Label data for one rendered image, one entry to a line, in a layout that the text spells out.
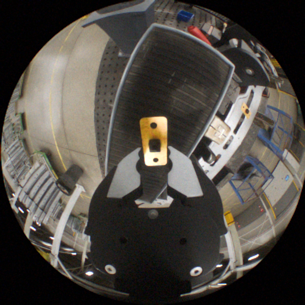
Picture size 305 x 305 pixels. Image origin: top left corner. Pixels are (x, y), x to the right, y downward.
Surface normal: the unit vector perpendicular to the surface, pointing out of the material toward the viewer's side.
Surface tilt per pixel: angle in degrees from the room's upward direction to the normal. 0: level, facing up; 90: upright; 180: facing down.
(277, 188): 90
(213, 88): 0
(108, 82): 0
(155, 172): 0
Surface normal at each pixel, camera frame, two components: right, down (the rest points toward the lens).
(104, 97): 0.00, 0.53
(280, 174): -0.98, -0.18
